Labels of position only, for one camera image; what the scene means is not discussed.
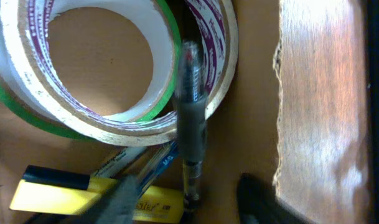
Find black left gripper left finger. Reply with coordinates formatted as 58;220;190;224
60;174;141;224

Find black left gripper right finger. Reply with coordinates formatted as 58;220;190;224
236;173;311;224

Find yellow highlighter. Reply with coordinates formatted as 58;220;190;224
9;177;184;223

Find blue ballpoint pen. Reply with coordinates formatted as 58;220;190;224
137;141;179;197

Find cardboard box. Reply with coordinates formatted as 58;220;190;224
0;0;372;224

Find green tape roll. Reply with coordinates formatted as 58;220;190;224
0;0;182;141

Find black marker pen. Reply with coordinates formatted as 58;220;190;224
22;147;146;190

